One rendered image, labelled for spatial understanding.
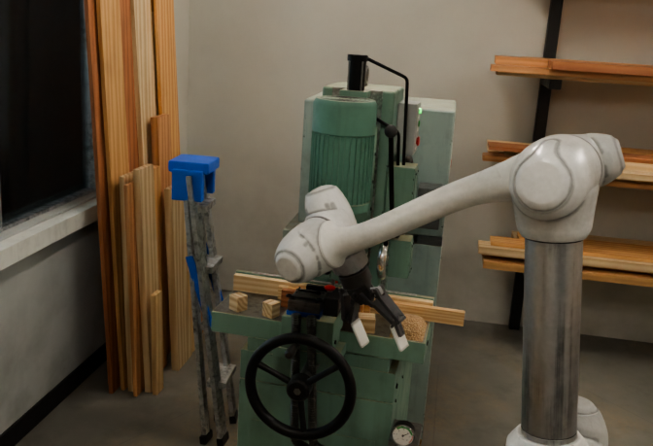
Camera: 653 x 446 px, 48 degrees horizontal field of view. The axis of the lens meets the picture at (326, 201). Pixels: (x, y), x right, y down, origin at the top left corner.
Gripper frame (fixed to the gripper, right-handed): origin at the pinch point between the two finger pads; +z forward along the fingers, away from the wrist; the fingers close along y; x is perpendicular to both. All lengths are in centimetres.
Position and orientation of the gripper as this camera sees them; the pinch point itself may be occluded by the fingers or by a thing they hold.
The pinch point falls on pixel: (382, 342)
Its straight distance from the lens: 182.0
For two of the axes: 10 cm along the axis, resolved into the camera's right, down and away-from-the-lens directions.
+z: 3.7, 9.1, 2.1
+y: -6.4, 0.9, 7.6
